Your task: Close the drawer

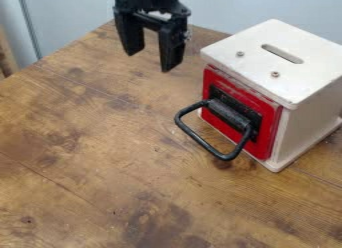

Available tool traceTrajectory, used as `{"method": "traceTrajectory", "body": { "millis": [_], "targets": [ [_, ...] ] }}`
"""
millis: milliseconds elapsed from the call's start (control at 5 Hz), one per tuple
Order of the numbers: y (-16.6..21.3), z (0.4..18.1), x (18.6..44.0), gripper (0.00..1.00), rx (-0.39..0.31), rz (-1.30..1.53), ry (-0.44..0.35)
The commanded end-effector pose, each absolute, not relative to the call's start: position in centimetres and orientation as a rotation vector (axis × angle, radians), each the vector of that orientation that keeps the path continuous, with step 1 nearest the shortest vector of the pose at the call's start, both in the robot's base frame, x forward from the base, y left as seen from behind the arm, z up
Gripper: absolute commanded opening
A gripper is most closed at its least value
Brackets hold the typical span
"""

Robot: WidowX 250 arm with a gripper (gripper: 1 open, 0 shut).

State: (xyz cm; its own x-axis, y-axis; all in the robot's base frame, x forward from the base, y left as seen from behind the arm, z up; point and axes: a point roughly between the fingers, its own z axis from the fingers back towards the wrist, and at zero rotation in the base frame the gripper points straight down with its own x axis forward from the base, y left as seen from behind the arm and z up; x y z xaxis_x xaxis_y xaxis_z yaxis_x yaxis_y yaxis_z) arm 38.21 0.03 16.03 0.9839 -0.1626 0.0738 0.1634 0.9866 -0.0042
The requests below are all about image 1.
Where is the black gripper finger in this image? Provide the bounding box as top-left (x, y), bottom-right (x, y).
top-left (113, 9), bottom-right (144, 56)
top-left (157, 25), bottom-right (185, 72)

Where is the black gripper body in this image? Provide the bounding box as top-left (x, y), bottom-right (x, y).
top-left (113, 0), bottom-right (190, 38)

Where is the black metal drawer handle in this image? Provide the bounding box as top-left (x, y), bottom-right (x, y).
top-left (173, 99), bottom-right (256, 161)

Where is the red drawer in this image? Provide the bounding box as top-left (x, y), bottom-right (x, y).
top-left (203, 65), bottom-right (283, 160)

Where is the white wooden box cabinet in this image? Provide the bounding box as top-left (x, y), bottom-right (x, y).
top-left (200, 19), bottom-right (342, 172)

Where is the wooden object at left edge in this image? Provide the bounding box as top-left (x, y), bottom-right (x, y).
top-left (0, 25), bottom-right (18, 79)

